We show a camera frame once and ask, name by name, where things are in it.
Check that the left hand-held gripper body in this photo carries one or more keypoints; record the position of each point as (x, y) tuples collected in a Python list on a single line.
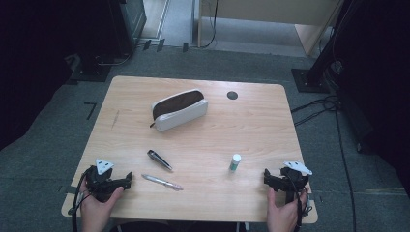
[(101, 185)]

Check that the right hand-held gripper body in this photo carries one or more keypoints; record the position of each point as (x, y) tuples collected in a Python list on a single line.
[(291, 182)]

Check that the person's left hand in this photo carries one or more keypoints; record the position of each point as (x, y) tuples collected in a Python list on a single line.
[(95, 212)]

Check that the person's right hand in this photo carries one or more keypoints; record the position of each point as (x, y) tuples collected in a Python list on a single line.
[(282, 216)]

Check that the silver pen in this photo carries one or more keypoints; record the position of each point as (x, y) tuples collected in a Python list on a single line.
[(161, 182)]

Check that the white glue stick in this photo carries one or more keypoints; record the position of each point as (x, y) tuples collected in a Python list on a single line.
[(235, 162)]

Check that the white and brown pencil case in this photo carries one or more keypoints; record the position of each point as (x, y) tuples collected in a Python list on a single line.
[(180, 111)]

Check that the dark round table grommet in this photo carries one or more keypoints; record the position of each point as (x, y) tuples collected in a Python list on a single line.
[(232, 95)]

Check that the black metal stand base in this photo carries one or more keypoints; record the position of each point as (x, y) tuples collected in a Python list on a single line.
[(309, 80)]

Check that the dark curtain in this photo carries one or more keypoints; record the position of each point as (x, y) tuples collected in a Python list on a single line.
[(380, 80), (29, 64)]

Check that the black cabinet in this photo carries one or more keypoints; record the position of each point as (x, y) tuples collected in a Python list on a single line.
[(129, 22)]

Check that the light wooden furniture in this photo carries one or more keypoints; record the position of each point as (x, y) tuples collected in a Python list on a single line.
[(274, 11)]

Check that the black stand with base plate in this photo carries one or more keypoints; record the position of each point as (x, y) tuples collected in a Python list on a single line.
[(92, 69)]

